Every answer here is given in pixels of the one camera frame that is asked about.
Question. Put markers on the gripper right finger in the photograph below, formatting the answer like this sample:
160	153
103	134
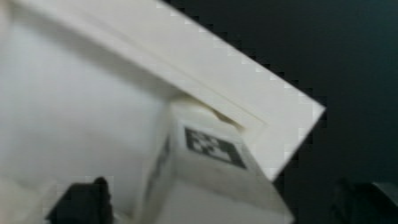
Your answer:
364	203

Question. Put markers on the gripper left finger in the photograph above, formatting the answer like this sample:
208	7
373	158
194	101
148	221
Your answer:
84	206

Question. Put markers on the white leg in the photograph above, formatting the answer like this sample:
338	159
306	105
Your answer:
205	187

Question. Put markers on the white square tabletop tray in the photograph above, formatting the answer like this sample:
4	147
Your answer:
86	90

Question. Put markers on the white L-shaped obstacle fence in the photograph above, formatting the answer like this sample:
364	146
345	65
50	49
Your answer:
155	37

